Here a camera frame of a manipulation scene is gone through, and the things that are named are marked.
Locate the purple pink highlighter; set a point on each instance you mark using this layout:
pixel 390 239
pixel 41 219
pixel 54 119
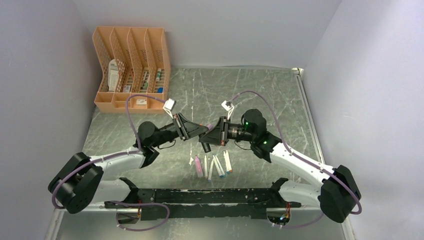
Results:
pixel 199 168

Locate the orange plastic file organizer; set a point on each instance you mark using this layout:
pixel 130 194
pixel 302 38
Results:
pixel 144 68

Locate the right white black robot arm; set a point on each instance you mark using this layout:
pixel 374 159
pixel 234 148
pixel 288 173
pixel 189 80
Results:
pixel 332 189

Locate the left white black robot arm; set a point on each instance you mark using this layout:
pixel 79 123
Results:
pixel 86 180

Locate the black base frame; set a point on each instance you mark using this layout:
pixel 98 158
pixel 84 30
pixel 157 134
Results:
pixel 212 203

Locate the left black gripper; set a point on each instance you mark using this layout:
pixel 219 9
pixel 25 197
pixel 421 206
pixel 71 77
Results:
pixel 187 129

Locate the white pen blue cap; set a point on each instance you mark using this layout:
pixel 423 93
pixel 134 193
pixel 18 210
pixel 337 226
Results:
pixel 227 169

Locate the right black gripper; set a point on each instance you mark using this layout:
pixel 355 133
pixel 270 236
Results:
pixel 219 135

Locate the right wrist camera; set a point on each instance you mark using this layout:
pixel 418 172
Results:
pixel 229 107

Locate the white paper packet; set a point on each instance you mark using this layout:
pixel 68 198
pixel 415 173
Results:
pixel 113 75

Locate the aluminium rail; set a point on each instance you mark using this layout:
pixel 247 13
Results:
pixel 298 73

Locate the black orange highlighter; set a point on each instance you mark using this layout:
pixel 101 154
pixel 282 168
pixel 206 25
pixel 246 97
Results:
pixel 206 147

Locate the white pen orange cap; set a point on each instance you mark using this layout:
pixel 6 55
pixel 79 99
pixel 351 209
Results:
pixel 229 161

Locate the white pen grey cap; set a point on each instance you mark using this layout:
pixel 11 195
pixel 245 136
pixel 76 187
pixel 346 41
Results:
pixel 210 170

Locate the white pen green cap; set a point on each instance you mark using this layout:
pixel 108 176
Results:
pixel 221 175

